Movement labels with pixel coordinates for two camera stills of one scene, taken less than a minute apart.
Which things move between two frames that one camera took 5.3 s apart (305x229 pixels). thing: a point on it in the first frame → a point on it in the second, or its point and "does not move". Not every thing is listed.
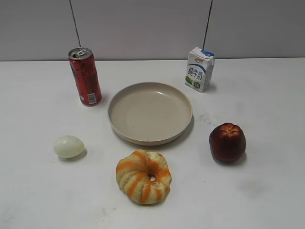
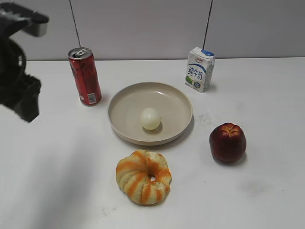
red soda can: (83, 62) does not move
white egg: (68, 146) → (150, 119)
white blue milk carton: (199, 67) does not move
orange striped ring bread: (133, 174) does not move
